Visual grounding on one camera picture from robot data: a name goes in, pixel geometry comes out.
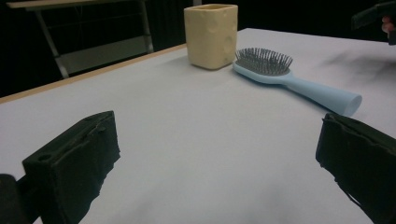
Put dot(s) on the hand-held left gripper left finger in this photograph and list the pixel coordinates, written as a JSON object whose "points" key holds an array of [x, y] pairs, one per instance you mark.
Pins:
{"points": [[74, 161]]}

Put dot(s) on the light blue hairbrush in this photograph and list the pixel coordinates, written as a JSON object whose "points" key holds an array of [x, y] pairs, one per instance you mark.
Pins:
{"points": [[311, 88]]}

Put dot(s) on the yellow cheese-shaped square holder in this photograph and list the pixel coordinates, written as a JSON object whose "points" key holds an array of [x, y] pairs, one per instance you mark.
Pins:
{"points": [[208, 37]]}

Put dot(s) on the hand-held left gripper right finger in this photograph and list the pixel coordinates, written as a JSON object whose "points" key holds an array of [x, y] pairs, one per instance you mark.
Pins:
{"points": [[361, 161]]}

